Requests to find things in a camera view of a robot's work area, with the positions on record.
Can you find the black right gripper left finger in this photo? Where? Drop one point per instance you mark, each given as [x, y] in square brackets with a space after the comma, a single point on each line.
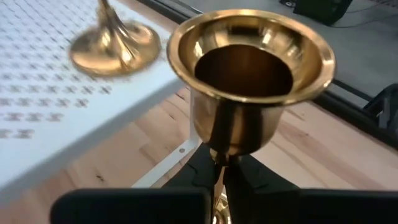
[133, 207]

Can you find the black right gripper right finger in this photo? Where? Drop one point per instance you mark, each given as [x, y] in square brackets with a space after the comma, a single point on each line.
[295, 207]

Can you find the tall brass candlestick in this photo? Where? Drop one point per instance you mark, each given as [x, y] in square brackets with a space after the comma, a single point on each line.
[236, 124]

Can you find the short brass candlestick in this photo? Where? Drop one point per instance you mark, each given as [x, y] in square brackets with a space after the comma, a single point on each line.
[115, 53]

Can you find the white perforated metal shelf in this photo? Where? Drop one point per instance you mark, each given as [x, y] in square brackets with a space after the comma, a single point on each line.
[46, 149]

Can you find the black equipment box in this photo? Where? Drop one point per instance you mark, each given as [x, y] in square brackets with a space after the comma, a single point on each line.
[323, 11]

